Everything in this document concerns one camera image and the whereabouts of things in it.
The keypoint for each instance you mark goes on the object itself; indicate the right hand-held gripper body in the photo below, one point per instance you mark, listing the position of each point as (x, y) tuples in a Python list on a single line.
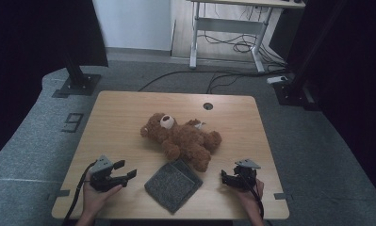
[(245, 177)]

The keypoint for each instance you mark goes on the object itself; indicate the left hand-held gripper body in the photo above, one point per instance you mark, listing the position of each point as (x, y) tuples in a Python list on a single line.
[(102, 177)]

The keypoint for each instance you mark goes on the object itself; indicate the grey fuzzy cloth garment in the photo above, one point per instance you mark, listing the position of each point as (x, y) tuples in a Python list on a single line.
[(173, 188)]

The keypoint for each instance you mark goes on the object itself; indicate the brown teddy bear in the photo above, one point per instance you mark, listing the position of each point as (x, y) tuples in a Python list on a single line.
[(185, 138)]

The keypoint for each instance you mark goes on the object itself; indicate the person's right hand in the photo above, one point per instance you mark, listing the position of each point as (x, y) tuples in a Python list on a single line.
[(250, 199)]

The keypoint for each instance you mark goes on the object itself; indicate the person's left hand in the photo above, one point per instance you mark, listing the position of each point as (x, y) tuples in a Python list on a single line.
[(94, 201)]

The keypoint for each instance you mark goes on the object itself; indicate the grey tape strip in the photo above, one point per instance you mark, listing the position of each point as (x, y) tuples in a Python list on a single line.
[(61, 193), (281, 196)]

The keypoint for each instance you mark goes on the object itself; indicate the grey floor socket plate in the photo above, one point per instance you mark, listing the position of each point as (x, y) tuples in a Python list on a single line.
[(72, 122)]

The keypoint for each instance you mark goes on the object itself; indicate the white power strip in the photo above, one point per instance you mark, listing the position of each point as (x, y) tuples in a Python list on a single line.
[(276, 79)]

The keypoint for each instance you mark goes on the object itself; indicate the black curtain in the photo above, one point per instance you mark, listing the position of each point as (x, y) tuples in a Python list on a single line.
[(358, 78), (35, 47)]

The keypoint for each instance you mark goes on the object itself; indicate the black computer tower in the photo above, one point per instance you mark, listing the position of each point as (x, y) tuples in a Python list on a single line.
[(281, 34)]

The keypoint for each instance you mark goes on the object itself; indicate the black stand with base plate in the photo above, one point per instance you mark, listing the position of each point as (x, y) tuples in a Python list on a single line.
[(294, 89), (78, 83)]

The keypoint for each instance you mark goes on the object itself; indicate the white desk frame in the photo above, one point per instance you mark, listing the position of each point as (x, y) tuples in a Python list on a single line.
[(229, 25)]

